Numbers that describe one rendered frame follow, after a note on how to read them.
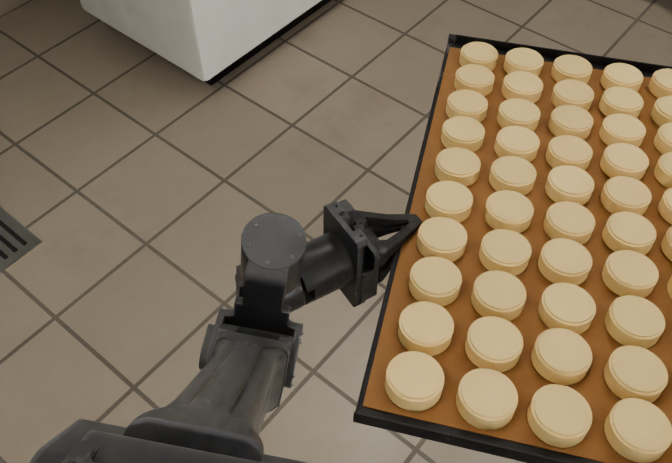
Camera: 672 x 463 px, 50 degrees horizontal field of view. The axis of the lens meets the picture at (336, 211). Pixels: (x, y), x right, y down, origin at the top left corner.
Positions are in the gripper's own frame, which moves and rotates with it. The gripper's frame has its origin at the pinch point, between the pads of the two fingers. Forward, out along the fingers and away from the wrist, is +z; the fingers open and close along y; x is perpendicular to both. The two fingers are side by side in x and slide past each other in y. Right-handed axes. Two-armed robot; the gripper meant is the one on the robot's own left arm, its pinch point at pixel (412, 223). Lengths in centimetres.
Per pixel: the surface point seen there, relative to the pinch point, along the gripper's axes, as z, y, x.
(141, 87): 12, 90, -157
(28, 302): -43, 95, -94
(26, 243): -38, 94, -112
